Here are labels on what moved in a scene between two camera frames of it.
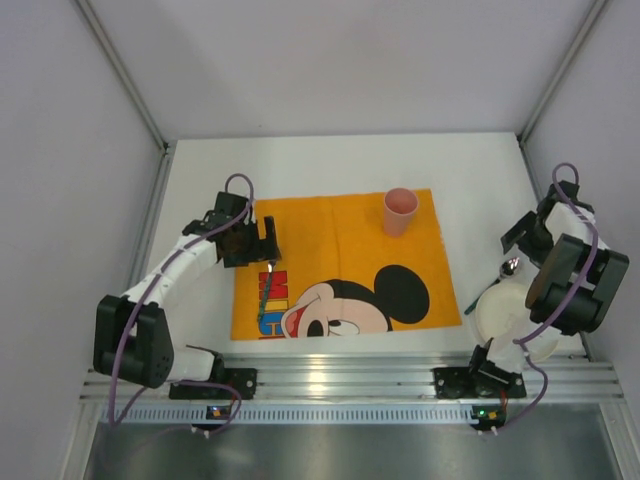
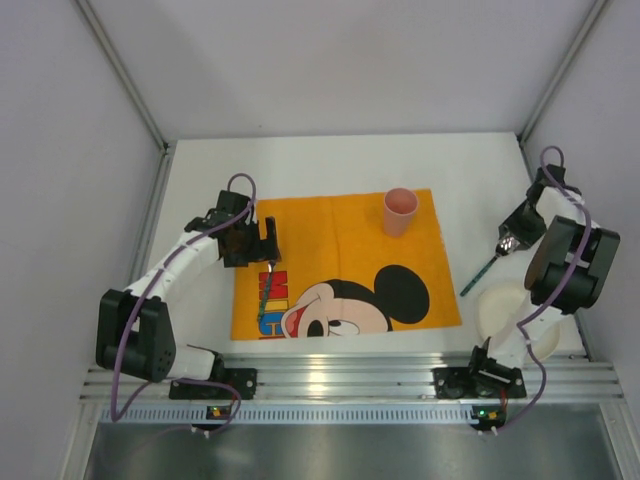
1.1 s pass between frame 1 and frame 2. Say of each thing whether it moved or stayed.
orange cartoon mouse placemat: stayed
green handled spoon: moved
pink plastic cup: stayed
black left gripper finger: stayed
